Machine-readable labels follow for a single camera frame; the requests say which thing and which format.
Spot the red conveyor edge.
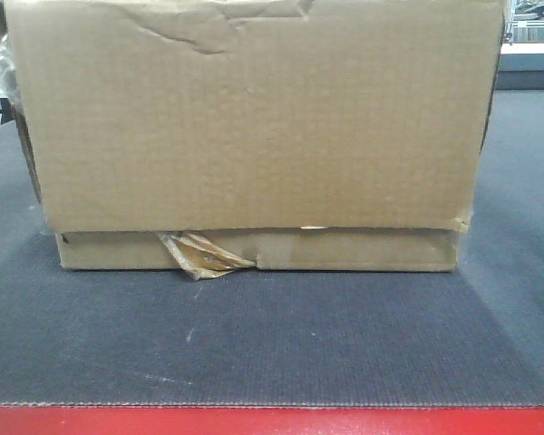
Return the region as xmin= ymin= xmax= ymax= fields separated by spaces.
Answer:
xmin=0 ymin=406 xmax=544 ymax=434

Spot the brown cardboard carton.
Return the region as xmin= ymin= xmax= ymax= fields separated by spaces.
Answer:
xmin=4 ymin=1 xmax=504 ymax=272

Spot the torn brown packing tape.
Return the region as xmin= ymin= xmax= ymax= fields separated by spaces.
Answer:
xmin=156 ymin=231 xmax=257 ymax=281

